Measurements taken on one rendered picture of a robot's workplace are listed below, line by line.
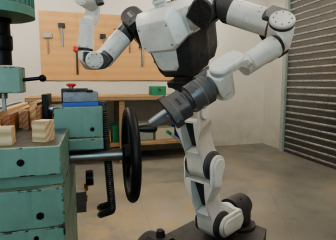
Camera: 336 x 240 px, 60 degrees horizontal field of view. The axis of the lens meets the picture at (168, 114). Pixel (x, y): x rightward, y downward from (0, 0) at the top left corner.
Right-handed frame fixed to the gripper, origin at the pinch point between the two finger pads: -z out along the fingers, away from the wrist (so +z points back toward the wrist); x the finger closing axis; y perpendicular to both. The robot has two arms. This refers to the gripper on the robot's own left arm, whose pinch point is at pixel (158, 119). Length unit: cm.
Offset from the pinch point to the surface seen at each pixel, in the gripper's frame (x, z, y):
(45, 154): -10.2, -26.0, 20.4
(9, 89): 17.3, -29.8, 21.0
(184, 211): 44, -2, -161
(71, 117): 9.8, -20.6, 8.9
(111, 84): 277, 10, -197
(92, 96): 12.0, -12.8, 9.7
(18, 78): 18.2, -26.3, 22.2
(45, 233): -16.4, -36.5, 5.8
